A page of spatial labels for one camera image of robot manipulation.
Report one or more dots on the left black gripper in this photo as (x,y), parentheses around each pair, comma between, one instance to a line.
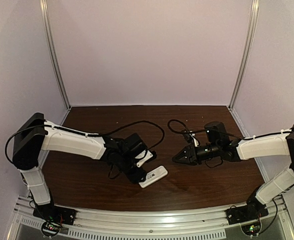
(134,177)

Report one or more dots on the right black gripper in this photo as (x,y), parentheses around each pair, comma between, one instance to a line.
(191,155)

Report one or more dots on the white remote control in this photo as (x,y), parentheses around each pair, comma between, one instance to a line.
(154,176)

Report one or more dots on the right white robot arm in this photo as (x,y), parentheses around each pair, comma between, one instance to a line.
(240,149)

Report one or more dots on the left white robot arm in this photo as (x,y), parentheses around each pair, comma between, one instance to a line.
(37,135)

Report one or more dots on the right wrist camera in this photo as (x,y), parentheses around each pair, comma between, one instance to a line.
(191,139)

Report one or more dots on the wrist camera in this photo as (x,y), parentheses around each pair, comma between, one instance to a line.
(145,157)
(191,139)

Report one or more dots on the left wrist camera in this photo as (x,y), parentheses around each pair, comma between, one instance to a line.
(145,157)

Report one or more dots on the front aluminium rail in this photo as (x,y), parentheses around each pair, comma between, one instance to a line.
(195,224)

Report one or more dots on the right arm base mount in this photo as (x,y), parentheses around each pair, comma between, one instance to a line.
(248,218)

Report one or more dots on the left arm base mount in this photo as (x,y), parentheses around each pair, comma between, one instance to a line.
(55,219)

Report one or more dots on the right aluminium frame post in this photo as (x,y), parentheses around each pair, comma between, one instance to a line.
(252,25)

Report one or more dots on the aluminium frame post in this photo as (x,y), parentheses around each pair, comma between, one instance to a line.
(52,52)
(252,25)

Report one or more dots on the left aluminium frame post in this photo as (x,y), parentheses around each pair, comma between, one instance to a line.
(52,52)

